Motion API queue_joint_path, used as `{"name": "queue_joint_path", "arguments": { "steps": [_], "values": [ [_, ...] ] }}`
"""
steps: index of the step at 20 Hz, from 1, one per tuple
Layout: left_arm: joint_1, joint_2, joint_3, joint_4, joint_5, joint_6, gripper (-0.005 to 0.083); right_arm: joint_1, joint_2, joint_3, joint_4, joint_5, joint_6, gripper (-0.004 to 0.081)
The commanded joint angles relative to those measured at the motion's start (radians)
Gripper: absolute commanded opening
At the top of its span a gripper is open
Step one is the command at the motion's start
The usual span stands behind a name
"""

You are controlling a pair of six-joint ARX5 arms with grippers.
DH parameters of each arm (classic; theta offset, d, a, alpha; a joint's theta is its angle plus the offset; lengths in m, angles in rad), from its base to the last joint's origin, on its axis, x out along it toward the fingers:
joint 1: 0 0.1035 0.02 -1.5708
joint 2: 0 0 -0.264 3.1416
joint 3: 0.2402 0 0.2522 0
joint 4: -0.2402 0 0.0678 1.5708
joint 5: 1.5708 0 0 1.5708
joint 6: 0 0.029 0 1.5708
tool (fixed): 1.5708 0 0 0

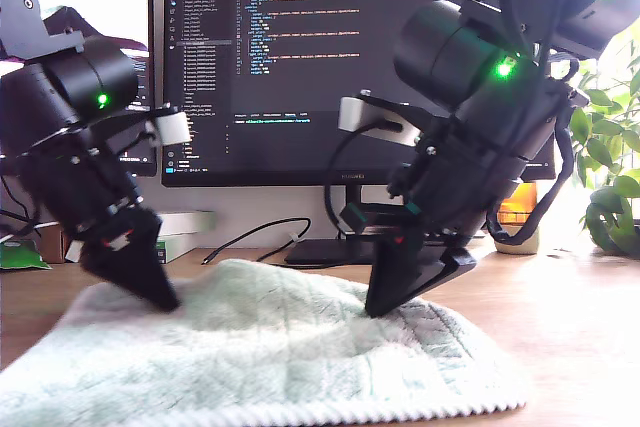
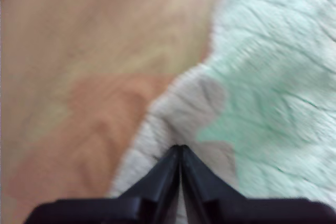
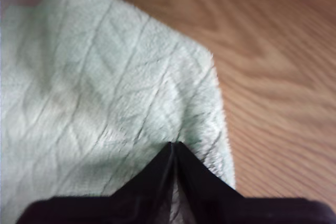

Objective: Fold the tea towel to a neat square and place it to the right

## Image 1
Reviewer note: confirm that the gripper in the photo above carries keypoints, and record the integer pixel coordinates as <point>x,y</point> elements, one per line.
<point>460,192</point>
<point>90,182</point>

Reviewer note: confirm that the mint green fluffy tea towel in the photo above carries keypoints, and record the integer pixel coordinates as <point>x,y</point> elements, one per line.
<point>250,347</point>

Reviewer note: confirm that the green and white box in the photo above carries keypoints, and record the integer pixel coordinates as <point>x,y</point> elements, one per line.
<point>175,247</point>

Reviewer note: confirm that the brown cardboard box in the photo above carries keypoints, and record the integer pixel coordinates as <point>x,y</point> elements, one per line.
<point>50,244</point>

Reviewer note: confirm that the green plastic bag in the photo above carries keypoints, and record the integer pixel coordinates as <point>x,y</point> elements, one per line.
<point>20,257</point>

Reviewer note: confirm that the wide black code monitor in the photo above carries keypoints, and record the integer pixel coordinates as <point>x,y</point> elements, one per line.
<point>300,87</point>

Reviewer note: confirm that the green leafy houseplant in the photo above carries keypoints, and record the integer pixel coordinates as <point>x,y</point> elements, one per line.
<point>610,147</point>

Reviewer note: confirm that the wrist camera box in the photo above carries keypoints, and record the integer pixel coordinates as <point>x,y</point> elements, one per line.
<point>172,129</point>
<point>355,114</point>

